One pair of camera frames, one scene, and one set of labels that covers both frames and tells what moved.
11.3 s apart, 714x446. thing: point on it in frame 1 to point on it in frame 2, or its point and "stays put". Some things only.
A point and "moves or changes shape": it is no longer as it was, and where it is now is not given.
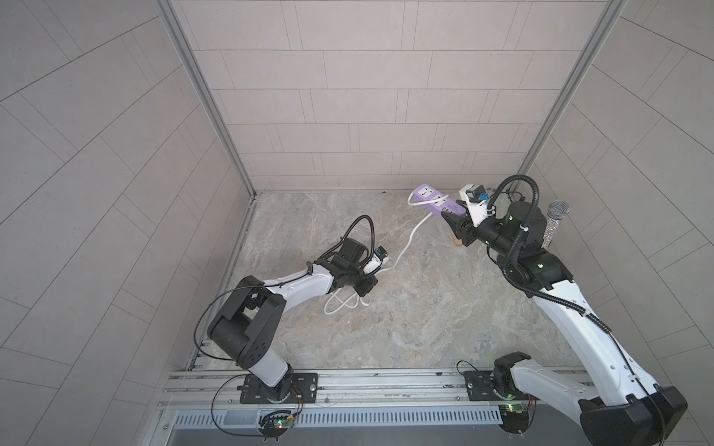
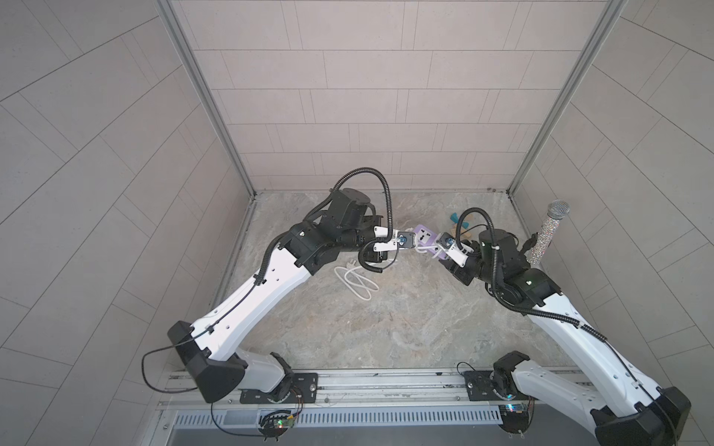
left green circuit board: (275, 423) stays put
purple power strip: (424, 192) to (426, 238)
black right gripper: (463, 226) to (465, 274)
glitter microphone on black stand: (556, 210) stays put
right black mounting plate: (479, 386) stays put
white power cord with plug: (358, 298) moves or changes shape
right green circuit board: (515, 417) stays put
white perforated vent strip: (345, 417) stays put
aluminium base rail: (356, 388) stays put
